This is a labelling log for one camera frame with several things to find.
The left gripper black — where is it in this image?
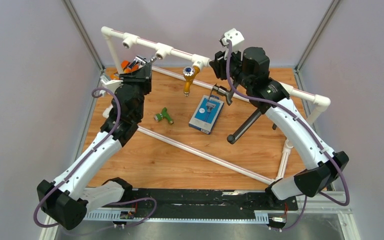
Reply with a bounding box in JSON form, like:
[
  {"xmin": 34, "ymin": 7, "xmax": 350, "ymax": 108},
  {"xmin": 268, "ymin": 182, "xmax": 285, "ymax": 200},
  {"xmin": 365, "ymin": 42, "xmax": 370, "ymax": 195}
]
[{"xmin": 118, "ymin": 63, "xmax": 152, "ymax": 121}]

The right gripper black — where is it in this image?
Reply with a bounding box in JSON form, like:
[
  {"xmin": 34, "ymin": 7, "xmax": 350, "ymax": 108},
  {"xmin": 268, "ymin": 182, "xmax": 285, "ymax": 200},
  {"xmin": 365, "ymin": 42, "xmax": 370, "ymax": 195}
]
[{"xmin": 211, "ymin": 44, "xmax": 253, "ymax": 90}]

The green plastic faucet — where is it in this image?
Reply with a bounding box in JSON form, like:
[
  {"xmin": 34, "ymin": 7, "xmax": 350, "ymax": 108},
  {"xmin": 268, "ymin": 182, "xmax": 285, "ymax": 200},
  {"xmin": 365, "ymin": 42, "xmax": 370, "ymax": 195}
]
[{"xmin": 154, "ymin": 107, "xmax": 174, "ymax": 125}]

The chrome metal faucet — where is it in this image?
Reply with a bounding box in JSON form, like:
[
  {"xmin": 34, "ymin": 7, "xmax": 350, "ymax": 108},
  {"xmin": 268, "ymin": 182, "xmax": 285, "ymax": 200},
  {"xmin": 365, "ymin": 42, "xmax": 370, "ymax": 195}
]
[{"xmin": 124, "ymin": 55, "xmax": 158, "ymax": 72}]

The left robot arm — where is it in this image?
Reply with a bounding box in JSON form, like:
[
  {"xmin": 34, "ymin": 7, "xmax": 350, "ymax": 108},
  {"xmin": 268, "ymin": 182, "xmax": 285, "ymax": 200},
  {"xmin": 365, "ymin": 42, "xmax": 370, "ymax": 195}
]
[{"xmin": 33, "ymin": 56, "xmax": 156, "ymax": 230}]

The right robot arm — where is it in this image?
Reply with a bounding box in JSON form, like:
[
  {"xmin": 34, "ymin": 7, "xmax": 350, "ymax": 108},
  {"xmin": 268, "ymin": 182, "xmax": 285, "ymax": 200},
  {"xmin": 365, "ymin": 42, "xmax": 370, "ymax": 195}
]
[{"xmin": 209, "ymin": 47, "xmax": 350, "ymax": 210}]

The dark grey short faucet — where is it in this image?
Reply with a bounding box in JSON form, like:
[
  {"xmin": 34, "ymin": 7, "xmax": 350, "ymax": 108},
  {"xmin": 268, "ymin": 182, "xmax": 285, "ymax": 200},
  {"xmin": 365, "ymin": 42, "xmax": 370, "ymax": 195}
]
[{"xmin": 208, "ymin": 84, "xmax": 234, "ymax": 106}]

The blue razor box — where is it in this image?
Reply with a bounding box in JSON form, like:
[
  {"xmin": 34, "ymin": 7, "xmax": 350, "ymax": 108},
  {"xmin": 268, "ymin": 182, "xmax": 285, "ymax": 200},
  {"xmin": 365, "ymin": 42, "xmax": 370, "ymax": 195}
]
[{"xmin": 188, "ymin": 95, "xmax": 225, "ymax": 135}]

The dark grey long faucet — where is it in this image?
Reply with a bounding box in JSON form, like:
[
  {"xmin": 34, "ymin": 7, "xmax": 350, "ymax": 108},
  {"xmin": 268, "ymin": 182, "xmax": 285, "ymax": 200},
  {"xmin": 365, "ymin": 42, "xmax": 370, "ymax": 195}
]
[{"xmin": 226, "ymin": 109, "xmax": 264, "ymax": 145}]

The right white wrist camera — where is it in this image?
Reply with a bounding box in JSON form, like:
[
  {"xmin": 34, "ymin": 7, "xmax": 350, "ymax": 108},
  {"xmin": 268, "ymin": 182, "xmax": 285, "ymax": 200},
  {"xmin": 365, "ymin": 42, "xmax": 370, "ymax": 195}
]
[{"xmin": 219, "ymin": 28, "xmax": 245, "ymax": 52}]

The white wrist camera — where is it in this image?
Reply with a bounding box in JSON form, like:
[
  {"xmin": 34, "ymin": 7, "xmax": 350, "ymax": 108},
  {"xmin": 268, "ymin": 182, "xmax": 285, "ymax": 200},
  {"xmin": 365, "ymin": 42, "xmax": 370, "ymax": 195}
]
[
  {"xmin": 219, "ymin": 28, "xmax": 245, "ymax": 52},
  {"xmin": 99, "ymin": 74, "xmax": 123, "ymax": 94}
]

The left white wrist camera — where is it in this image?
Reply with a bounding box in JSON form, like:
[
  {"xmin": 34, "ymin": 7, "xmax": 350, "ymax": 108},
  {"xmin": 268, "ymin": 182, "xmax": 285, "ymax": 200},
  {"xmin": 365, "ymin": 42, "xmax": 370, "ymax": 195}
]
[{"xmin": 99, "ymin": 74, "xmax": 123, "ymax": 94}]

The white PVC pipe frame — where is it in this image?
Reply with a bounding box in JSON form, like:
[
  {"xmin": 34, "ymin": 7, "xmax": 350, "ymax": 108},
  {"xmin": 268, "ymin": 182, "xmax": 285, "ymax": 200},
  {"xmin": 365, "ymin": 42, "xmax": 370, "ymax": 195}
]
[{"xmin": 101, "ymin": 26, "xmax": 331, "ymax": 185}]

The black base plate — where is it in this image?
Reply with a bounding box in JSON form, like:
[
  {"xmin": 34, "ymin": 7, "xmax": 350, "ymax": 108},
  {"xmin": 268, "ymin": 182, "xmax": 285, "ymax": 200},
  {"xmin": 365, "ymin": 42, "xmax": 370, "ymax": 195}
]
[{"xmin": 121, "ymin": 188, "xmax": 298, "ymax": 220}]

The aluminium frame rail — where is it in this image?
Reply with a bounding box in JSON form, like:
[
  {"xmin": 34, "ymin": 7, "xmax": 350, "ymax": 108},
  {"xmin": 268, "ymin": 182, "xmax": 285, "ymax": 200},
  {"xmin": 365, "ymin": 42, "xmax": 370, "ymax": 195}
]
[{"xmin": 44, "ymin": 187, "xmax": 361, "ymax": 240}]

